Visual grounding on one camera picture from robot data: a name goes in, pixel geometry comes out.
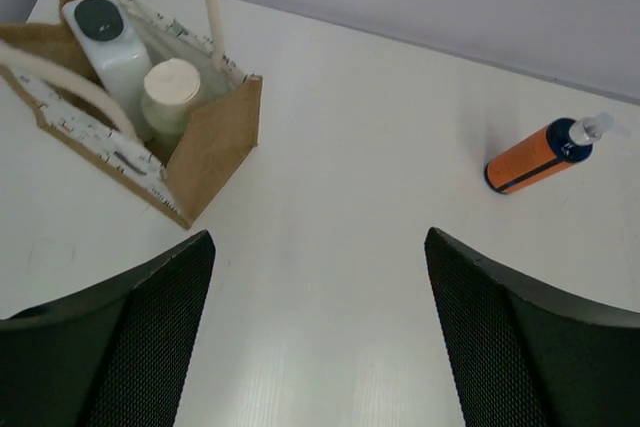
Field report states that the orange blue pump bottle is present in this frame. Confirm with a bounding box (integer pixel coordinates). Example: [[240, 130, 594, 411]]
[[483, 112, 630, 195]]

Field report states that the pale green white-cap bottle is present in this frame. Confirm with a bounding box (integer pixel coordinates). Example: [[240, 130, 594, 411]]
[[141, 58, 205, 153]]

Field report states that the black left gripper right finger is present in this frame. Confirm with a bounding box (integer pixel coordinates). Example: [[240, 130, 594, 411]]
[[424, 227, 639, 426]]

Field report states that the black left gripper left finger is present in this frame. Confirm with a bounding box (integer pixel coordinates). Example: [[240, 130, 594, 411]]
[[1, 231, 216, 426]]

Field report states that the brown canvas tote bag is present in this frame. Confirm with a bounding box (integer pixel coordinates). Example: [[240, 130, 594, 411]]
[[1, 0, 262, 228]]

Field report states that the white tube black-cap bottle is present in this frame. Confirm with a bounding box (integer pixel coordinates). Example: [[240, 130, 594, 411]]
[[62, 0, 152, 142]]

